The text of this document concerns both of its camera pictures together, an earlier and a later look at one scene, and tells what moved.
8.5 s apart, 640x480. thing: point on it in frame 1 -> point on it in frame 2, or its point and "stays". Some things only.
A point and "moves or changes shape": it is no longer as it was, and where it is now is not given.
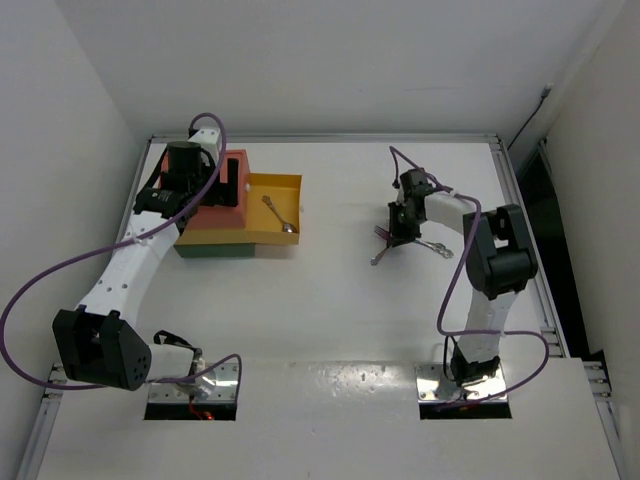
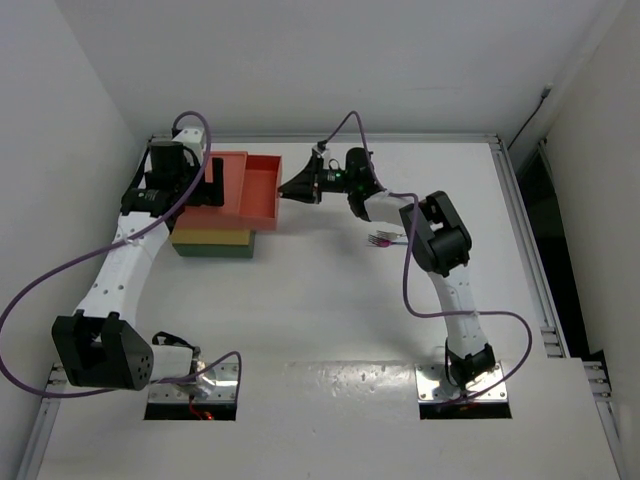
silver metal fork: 437,247 moves or changes shape
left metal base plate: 223,391 stays
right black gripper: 398,236 -> 303,188
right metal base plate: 433,385 stays
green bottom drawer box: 216,250 stays
